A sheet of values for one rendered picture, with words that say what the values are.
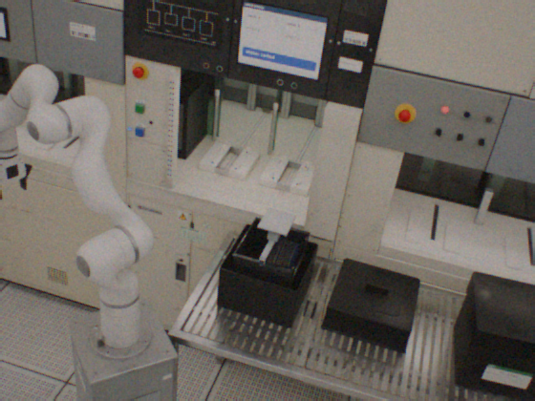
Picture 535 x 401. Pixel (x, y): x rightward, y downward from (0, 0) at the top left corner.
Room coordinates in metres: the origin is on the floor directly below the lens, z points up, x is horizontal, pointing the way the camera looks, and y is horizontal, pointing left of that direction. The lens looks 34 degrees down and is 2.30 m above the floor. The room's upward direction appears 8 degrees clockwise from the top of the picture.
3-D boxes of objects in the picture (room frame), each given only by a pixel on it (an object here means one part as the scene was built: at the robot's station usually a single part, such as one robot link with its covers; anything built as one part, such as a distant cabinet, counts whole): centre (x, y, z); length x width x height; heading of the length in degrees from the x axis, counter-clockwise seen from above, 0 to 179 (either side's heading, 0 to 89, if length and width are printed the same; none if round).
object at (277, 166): (2.30, -0.06, 0.89); 0.22 x 0.21 x 0.04; 168
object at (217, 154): (2.35, 0.21, 0.89); 0.22 x 0.21 x 0.04; 168
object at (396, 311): (1.65, -0.40, 0.83); 0.29 x 0.29 x 0.13; 77
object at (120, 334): (1.38, 0.42, 0.85); 0.19 x 0.19 x 0.18
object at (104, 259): (1.36, 0.44, 1.07); 0.19 x 0.12 x 0.24; 143
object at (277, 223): (1.69, -0.02, 0.93); 0.24 x 0.20 x 0.32; 167
